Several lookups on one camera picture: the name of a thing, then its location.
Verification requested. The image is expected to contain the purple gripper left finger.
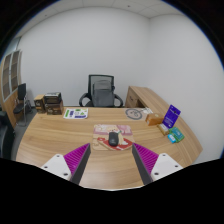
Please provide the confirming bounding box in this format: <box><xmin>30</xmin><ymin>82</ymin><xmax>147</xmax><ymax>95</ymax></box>
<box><xmin>42</xmin><ymin>143</ymin><xmax>91</xmax><ymax>184</ymax></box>

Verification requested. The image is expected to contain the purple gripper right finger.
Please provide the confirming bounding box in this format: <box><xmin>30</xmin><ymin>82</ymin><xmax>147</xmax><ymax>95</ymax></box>
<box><xmin>132</xmin><ymin>143</ymin><xmax>182</xmax><ymax>185</ymax></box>

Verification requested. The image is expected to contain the black computer mouse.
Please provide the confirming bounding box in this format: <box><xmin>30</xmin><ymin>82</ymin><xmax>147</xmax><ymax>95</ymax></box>
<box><xmin>108</xmin><ymin>132</ymin><xmax>119</xmax><ymax>147</ymax></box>

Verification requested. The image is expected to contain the pink illustrated mouse pad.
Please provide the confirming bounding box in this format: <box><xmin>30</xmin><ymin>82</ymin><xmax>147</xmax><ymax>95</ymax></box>
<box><xmin>93</xmin><ymin>124</ymin><xmax>134</xmax><ymax>151</ymax></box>

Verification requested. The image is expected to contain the blue small packet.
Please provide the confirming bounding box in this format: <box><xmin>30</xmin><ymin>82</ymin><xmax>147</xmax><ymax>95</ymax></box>
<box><xmin>167</xmin><ymin>134</ymin><xmax>176</xmax><ymax>144</ymax></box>

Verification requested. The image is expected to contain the yellow small box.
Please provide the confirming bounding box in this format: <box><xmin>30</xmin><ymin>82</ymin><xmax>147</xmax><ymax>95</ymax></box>
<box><xmin>157</xmin><ymin>123</ymin><xmax>169</xmax><ymax>136</ymax></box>

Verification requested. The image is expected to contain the green packet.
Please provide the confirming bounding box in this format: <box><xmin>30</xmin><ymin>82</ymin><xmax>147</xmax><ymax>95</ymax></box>
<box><xmin>169</xmin><ymin>127</ymin><xmax>184</xmax><ymax>142</ymax></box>

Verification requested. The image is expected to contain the wooden office desk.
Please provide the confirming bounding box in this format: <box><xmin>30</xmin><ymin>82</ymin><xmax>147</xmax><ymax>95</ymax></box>
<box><xmin>16</xmin><ymin>108</ymin><xmax>202</xmax><ymax>189</ymax></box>

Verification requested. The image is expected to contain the orange cardboard box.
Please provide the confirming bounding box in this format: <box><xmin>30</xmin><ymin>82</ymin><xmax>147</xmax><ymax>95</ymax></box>
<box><xmin>145</xmin><ymin>113</ymin><xmax>164</xmax><ymax>126</ymax></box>

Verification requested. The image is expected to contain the green white leaflet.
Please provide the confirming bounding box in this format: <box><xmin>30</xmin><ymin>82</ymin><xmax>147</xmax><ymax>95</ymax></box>
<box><xmin>64</xmin><ymin>108</ymin><xmax>88</xmax><ymax>119</ymax></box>

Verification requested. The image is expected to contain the round patterned coaster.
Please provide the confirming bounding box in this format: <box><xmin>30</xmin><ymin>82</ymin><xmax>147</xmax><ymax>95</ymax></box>
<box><xmin>125</xmin><ymin>108</ymin><xmax>143</xmax><ymax>120</ymax></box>

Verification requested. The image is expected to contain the dark brown box stack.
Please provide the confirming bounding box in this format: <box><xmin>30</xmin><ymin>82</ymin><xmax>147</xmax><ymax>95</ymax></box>
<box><xmin>44</xmin><ymin>92</ymin><xmax>64</xmax><ymax>115</ymax></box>

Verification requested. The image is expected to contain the black sofa armchair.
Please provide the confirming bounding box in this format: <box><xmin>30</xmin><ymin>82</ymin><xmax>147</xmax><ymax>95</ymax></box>
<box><xmin>0</xmin><ymin>111</ymin><xmax>15</xmax><ymax>160</ymax></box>

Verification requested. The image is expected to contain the wooden side return desk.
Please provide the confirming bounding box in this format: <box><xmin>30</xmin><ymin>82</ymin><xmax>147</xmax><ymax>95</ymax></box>
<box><xmin>125</xmin><ymin>86</ymin><xmax>169</xmax><ymax>114</ymax></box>

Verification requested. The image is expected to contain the small brown box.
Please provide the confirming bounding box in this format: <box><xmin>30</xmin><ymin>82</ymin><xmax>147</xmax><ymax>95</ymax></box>
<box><xmin>34</xmin><ymin>94</ymin><xmax>46</xmax><ymax>113</ymax></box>

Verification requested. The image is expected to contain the black visitor chair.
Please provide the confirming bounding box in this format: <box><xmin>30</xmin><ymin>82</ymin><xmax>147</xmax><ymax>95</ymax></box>
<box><xmin>13</xmin><ymin>83</ymin><xmax>32</xmax><ymax>118</ymax></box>

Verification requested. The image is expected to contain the black mesh office chair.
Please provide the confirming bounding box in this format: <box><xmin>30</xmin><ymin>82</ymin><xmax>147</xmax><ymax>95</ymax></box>
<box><xmin>79</xmin><ymin>74</ymin><xmax>123</xmax><ymax>108</ymax></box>

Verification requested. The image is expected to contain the wooden glass-door cabinet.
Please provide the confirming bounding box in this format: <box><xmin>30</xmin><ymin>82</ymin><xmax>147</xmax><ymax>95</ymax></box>
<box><xmin>0</xmin><ymin>50</ymin><xmax>21</xmax><ymax>127</ymax></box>

